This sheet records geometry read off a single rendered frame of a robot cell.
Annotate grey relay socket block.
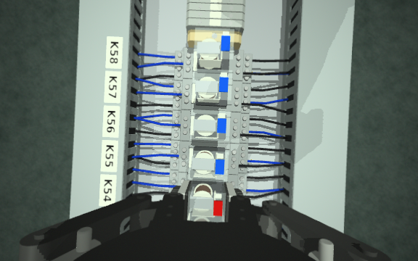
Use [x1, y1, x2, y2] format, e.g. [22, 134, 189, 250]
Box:
[169, 47, 253, 196]

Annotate white mounting plate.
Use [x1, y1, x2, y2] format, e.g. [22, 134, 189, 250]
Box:
[138, 0, 287, 207]

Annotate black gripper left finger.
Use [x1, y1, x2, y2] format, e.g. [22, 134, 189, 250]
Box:
[18, 181, 192, 261]

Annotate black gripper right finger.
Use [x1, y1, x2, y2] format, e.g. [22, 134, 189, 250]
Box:
[224, 182, 391, 261]

